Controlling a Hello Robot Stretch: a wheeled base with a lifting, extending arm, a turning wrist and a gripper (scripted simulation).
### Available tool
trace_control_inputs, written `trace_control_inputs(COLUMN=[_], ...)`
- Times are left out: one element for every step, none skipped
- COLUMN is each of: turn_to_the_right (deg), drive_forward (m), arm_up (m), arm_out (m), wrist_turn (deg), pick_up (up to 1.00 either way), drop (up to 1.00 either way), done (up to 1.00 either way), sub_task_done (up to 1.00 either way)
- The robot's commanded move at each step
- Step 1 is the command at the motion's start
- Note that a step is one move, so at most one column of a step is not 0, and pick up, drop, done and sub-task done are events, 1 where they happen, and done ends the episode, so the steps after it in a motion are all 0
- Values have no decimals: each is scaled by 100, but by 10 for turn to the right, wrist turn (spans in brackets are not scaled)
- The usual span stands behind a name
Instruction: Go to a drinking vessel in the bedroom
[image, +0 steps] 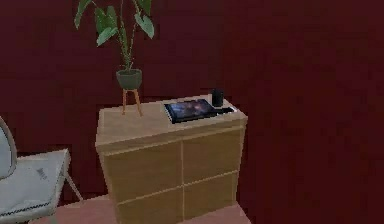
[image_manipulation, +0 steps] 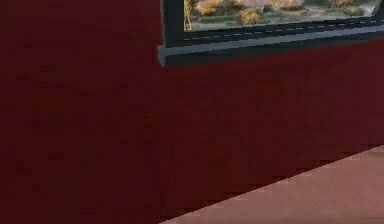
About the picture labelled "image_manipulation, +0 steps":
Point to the dark grey framed window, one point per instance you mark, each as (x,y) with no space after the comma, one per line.
(233,41)

